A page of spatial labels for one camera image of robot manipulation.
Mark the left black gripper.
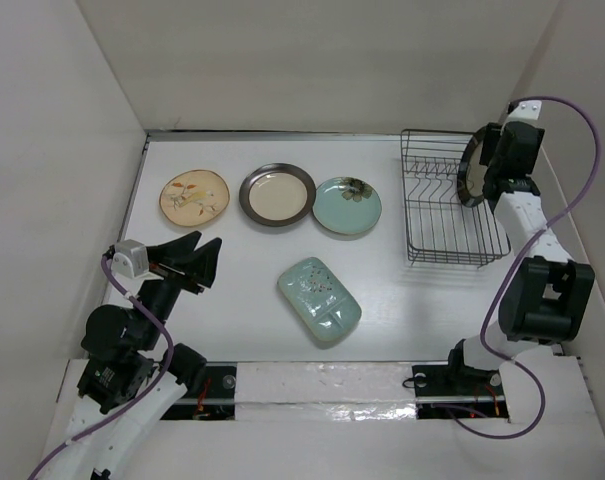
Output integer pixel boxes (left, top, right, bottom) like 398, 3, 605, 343
136, 228, 221, 347

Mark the dark patterned rim plate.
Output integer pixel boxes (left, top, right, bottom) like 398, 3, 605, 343
456, 126, 487, 208

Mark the tan floral round plate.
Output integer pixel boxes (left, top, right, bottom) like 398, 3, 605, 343
159, 169, 230, 227

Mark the grey rimmed cream plate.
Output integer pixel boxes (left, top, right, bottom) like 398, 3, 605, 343
239, 163, 316, 228

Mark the green rectangular divided plate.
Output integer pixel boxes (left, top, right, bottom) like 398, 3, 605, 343
277, 257, 362, 344

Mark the light blue floral plate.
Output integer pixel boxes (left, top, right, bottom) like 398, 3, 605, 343
312, 177, 382, 236

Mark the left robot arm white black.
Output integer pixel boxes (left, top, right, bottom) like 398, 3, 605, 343
46, 231, 222, 479

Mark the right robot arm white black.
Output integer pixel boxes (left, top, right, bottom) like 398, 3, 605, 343
443, 121, 595, 393

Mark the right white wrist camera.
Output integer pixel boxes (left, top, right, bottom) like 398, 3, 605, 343
506, 100, 542, 124

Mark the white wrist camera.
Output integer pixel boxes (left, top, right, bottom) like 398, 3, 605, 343
506, 100, 542, 124
107, 240, 150, 279

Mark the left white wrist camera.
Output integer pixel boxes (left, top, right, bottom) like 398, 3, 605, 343
107, 240, 150, 279

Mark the metal wire dish rack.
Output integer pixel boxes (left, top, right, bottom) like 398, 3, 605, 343
400, 129, 511, 268

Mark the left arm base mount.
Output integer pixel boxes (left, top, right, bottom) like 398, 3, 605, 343
161, 363, 237, 421

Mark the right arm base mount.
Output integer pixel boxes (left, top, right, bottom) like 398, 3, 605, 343
403, 364, 509, 420

